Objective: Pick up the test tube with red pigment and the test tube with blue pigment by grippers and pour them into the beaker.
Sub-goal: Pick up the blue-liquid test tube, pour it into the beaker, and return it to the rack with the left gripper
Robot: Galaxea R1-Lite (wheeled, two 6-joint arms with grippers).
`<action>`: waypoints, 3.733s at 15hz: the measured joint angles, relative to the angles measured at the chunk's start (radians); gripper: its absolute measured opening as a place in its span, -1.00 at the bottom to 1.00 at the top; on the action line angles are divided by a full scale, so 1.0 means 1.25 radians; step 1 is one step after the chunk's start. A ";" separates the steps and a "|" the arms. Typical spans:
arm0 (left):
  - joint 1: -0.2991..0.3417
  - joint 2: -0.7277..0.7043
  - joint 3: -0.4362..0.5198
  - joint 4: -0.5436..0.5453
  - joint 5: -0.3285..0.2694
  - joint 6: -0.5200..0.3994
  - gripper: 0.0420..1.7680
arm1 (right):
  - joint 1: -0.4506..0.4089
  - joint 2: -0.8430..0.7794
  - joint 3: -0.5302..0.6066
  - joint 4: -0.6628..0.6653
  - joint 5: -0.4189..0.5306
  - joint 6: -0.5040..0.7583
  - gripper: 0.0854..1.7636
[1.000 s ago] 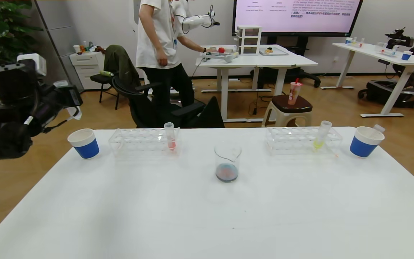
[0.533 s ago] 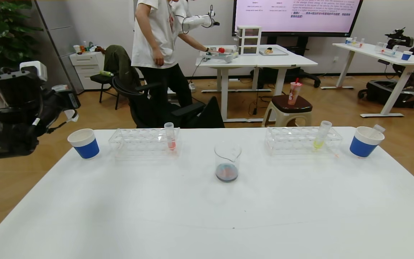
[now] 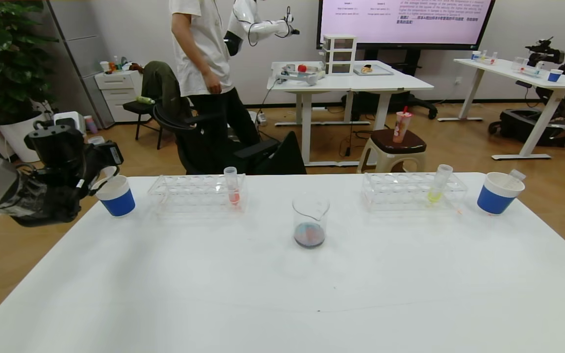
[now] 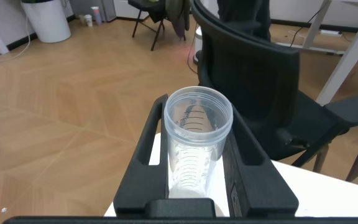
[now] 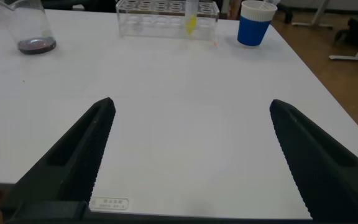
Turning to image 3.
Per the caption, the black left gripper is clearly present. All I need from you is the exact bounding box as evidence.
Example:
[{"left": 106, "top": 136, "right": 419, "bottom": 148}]
[{"left": 84, "top": 140, "right": 124, "bottom": 197}]

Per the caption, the blue pigment test tube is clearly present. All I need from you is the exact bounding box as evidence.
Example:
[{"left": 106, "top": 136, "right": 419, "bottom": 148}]
[{"left": 92, "top": 166, "right": 119, "bottom": 189}]

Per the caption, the orange-red pigment test tube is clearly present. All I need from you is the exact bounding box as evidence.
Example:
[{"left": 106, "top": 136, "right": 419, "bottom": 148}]
[{"left": 502, "top": 169, "right": 526, "bottom": 188}]

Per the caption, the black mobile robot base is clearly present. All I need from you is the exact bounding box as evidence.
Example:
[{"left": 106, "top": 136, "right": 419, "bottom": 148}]
[{"left": 488, "top": 109, "right": 565, "bottom": 148}]

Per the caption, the clear acrylic tube rack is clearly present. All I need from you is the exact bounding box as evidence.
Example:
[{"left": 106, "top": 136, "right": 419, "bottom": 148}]
[
  {"left": 361, "top": 172, "right": 468, "bottom": 212},
  {"left": 148, "top": 174, "right": 247, "bottom": 214}
]

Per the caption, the pink-red pigment test tube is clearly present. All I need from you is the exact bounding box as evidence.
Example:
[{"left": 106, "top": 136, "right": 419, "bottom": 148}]
[{"left": 224, "top": 167, "right": 241, "bottom": 205}]

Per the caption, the clear glass beaker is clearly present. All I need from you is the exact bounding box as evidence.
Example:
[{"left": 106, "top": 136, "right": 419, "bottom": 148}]
[{"left": 292, "top": 193, "right": 331, "bottom": 249}]

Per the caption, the yellow pigment test tube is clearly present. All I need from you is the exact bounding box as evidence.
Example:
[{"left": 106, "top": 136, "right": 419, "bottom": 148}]
[{"left": 427, "top": 164, "right": 454, "bottom": 204}]

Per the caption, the small clear tube rack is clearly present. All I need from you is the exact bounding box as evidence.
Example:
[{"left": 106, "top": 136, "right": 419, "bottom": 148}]
[{"left": 511, "top": 56, "right": 544, "bottom": 76}]

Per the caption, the white box appliance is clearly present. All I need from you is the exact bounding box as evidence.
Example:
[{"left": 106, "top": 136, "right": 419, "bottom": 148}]
[{"left": 53, "top": 112, "right": 86, "bottom": 135}]

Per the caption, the black side chair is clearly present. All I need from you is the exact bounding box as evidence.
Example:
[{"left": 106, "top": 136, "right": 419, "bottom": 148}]
[{"left": 123, "top": 100, "right": 165, "bottom": 151}]

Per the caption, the white drawer cabinet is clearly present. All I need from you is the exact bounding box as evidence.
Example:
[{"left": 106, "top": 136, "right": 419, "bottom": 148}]
[{"left": 95, "top": 71, "right": 147, "bottom": 123}]

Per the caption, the white plant pot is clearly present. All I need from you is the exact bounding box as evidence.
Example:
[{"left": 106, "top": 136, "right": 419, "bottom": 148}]
[{"left": 0, "top": 113, "right": 43, "bottom": 163}]

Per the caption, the black office chair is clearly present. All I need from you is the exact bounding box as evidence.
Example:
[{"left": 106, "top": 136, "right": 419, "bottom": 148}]
[{"left": 154, "top": 105, "right": 284, "bottom": 176}]

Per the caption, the green jacket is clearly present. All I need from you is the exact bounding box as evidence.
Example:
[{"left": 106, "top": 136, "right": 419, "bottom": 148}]
[{"left": 141, "top": 61, "right": 190, "bottom": 128}]

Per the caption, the grey tall cabinet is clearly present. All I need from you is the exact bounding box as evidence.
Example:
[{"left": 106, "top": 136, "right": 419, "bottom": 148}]
[{"left": 47, "top": 0, "right": 116, "bottom": 130}]

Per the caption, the green potted plant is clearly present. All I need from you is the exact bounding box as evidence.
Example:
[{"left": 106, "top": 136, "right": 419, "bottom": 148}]
[{"left": 0, "top": 0, "right": 60, "bottom": 125}]

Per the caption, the person in white t-shirt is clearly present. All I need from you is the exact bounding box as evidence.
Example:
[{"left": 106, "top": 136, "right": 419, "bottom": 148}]
[{"left": 169, "top": 0, "right": 263, "bottom": 148}]

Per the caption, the white humanoid robot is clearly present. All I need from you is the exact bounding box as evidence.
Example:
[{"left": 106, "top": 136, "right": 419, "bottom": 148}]
[{"left": 224, "top": 0, "right": 300, "bottom": 57}]

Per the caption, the white mini drawer organiser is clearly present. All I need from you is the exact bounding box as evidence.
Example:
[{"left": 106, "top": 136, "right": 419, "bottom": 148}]
[{"left": 322, "top": 34, "right": 357, "bottom": 76}]

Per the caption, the white double desk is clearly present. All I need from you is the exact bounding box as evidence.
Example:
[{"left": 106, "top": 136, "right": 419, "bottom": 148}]
[{"left": 266, "top": 61, "right": 434, "bottom": 168}]

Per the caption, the grey tray with food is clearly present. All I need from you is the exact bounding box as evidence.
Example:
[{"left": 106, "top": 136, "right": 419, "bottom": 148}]
[{"left": 353, "top": 64, "right": 394, "bottom": 77}]

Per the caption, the beige stool brown seat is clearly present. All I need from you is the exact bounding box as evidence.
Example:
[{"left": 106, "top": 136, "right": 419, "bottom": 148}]
[{"left": 359, "top": 129, "right": 427, "bottom": 173}]

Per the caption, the drink cup red straw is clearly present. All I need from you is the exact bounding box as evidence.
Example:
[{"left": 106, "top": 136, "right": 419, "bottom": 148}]
[{"left": 392, "top": 107, "right": 413, "bottom": 144}]

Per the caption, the black TV stand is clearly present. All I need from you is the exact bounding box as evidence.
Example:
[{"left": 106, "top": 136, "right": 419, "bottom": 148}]
[{"left": 341, "top": 49, "right": 437, "bottom": 121}]

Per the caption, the large display screen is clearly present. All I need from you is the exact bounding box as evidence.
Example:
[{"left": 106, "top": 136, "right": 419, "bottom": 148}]
[{"left": 316, "top": 0, "right": 496, "bottom": 51}]

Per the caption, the white standing desk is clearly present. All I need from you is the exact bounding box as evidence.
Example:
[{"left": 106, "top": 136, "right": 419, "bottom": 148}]
[{"left": 453, "top": 58, "right": 565, "bottom": 161}]

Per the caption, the black camera rig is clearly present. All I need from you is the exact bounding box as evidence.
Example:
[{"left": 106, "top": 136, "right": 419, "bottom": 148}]
[{"left": 525, "top": 37, "right": 565, "bottom": 67}]

